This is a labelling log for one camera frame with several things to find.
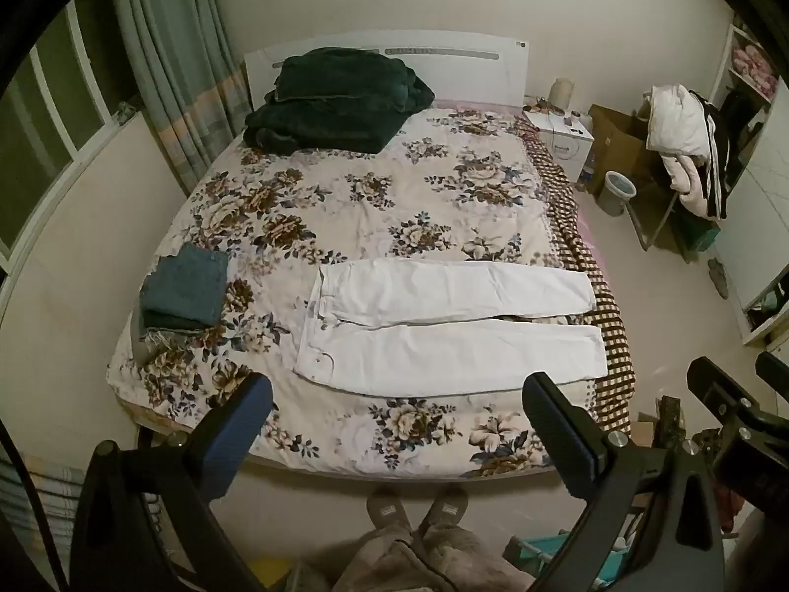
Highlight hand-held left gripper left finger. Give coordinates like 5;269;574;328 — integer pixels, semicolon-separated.
71;373;274;592

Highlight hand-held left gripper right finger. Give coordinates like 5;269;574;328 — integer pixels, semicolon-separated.
522;371;722;592

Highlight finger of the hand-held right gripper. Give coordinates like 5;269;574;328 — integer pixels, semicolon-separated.
757;351;789;386
686;356;778;429

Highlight white pants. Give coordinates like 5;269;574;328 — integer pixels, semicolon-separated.
292;259;605;399

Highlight folded frayed grey-green pants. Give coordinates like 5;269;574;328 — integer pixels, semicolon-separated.
139;311;212;349

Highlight pair of grey slippers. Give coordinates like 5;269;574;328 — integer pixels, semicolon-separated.
707;257;732;300

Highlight brown checked blanket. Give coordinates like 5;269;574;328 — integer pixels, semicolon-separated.
514;117;636;440

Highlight teal plastic crate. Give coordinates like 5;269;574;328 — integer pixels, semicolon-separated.
504;530;643;592

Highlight person's right grey slipper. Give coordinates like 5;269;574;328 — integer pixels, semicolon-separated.
421;486;470;534

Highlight person's grey slipper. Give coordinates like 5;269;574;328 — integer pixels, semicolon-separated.
366;487;412;534
421;486;470;534

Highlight green bag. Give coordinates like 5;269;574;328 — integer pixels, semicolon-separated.
689;222;722;255

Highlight white wardrobe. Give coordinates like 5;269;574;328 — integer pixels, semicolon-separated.
708;23;789;347

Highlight person's left grey slipper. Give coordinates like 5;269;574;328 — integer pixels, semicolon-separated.
366;487;412;534

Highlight metal-framed chair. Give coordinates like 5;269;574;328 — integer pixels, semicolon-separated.
627;154;722;261

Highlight person's grey fleece trousers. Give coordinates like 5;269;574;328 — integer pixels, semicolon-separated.
331;515;537;592

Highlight pale pink garment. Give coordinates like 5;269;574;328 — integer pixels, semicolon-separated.
662;153;711;218

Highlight white radiator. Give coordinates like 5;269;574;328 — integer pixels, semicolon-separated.
0;461;88;571

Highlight black white-striped jacket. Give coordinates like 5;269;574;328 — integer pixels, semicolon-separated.
689;90;742;221

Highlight grey trash bin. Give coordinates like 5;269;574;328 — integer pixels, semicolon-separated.
597;171;638;217

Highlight brown cardboard box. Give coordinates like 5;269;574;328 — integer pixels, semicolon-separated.
582;104;662;199

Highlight bed with floral sheet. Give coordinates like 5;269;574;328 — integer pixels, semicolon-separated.
106;102;636;482

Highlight white padded jacket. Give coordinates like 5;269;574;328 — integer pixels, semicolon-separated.
645;83;711;159

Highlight white nightstand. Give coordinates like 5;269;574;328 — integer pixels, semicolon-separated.
524;108;596;184

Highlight pink folded bedding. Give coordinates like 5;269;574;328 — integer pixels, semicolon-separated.
730;43;779;95

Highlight dark green blanket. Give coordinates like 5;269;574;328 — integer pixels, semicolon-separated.
243;47;436;154

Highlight white-framed window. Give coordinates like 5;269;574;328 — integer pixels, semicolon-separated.
0;0;146;275

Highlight white headboard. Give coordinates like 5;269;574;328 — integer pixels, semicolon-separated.
245;30;530;113

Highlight grey-green curtain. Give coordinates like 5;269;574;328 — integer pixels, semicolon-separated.
108;0;249;196

